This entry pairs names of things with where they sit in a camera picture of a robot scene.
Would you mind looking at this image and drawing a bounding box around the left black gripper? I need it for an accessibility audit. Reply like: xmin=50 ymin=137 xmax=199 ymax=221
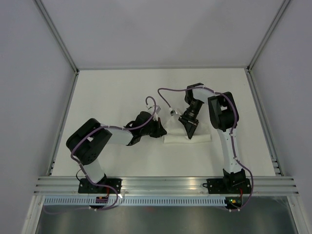
xmin=140 ymin=117 xmax=167 ymax=138

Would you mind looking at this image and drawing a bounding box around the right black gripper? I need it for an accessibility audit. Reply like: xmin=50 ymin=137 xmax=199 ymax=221
xmin=178 ymin=98 xmax=203 ymax=138

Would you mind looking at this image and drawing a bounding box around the white cloth napkin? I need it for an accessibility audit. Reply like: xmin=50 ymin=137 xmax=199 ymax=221
xmin=163 ymin=116 xmax=212 ymax=144

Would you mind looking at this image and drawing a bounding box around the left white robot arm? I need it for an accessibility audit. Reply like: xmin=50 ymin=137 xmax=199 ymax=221
xmin=66 ymin=111 xmax=167 ymax=193

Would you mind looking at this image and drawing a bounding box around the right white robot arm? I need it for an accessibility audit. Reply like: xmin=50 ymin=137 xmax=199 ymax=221
xmin=178 ymin=83 xmax=246 ymax=193

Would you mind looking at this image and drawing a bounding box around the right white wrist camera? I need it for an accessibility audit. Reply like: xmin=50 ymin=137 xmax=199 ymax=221
xmin=169 ymin=108 xmax=178 ymax=116

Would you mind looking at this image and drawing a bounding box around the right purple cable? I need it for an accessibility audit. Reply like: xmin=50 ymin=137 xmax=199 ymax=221
xmin=157 ymin=87 xmax=255 ymax=212

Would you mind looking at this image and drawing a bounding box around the purple cable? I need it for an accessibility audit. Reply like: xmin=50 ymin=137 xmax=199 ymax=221
xmin=43 ymin=96 xmax=158 ymax=215
xmin=157 ymin=87 xmax=255 ymax=212

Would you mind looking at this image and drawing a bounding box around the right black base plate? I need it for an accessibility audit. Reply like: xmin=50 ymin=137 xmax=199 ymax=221
xmin=203 ymin=178 xmax=252 ymax=195

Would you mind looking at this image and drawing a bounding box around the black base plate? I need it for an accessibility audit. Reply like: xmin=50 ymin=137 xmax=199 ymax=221
xmin=78 ymin=178 xmax=122 ymax=194
xmin=203 ymin=178 xmax=252 ymax=195

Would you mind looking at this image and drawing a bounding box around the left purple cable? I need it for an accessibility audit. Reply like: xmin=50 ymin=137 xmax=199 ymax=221
xmin=43 ymin=96 xmax=158 ymax=215

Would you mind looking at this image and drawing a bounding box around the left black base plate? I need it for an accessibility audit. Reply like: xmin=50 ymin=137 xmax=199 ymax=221
xmin=78 ymin=178 xmax=122 ymax=194

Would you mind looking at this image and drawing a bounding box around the white slotted cable duct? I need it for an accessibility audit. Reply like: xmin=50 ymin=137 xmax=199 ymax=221
xmin=43 ymin=195 xmax=226 ymax=207

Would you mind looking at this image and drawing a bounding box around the front aluminium rail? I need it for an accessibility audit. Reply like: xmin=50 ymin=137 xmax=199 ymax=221
xmin=33 ymin=176 xmax=299 ymax=196

